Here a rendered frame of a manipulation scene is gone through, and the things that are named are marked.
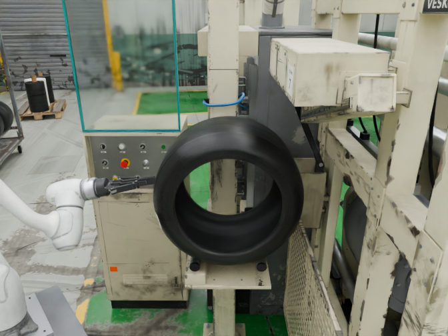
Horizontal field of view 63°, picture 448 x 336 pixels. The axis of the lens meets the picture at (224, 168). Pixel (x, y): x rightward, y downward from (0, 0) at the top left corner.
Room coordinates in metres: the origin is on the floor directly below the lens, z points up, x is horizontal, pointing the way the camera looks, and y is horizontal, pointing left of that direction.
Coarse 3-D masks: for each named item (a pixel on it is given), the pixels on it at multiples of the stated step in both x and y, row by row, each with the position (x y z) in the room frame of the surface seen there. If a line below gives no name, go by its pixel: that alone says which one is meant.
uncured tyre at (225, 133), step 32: (192, 128) 1.41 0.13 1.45; (224, 128) 1.29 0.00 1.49; (256, 128) 1.35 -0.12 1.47; (192, 160) 1.22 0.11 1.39; (256, 160) 1.22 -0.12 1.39; (288, 160) 1.26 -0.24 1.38; (160, 192) 1.24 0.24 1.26; (288, 192) 1.22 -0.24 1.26; (160, 224) 1.26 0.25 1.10; (192, 224) 1.47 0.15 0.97; (224, 224) 1.50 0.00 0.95; (256, 224) 1.49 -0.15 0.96; (288, 224) 1.22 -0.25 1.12; (192, 256) 1.25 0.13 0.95; (224, 256) 1.22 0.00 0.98; (256, 256) 1.22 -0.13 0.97
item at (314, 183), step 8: (296, 160) 1.73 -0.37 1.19; (304, 160) 1.73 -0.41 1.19; (312, 160) 1.73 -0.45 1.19; (304, 168) 1.73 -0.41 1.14; (312, 168) 1.73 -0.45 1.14; (304, 176) 1.55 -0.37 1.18; (312, 176) 1.54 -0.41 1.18; (320, 176) 1.54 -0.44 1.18; (304, 184) 1.55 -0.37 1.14; (312, 184) 1.54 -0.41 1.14; (320, 184) 1.54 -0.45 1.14; (304, 192) 1.55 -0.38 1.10; (312, 192) 1.54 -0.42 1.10; (320, 192) 1.54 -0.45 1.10; (304, 200) 1.55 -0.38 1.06; (312, 200) 1.54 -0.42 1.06; (320, 200) 1.54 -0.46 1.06; (304, 208) 1.55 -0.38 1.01; (312, 208) 1.54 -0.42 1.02; (320, 208) 1.54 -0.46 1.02; (304, 216) 1.55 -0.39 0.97; (312, 216) 1.54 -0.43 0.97; (320, 216) 1.54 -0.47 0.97; (304, 224) 1.54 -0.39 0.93; (312, 224) 1.54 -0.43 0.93; (320, 224) 1.54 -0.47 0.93
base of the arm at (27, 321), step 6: (24, 318) 1.09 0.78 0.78; (30, 318) 1.13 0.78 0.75; (18, 324) 1.06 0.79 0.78; (24, 324) 1.08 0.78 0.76; (30, 324) 1.09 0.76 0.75; (36, 324) 1.10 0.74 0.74; (6, 330) 1.03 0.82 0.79; (12, 330) 1.04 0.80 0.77; (18, 330) 1.05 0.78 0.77; (24, 330) 1.06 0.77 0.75; (30, 330) 1.07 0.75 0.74; (36, 330) 1.08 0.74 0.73
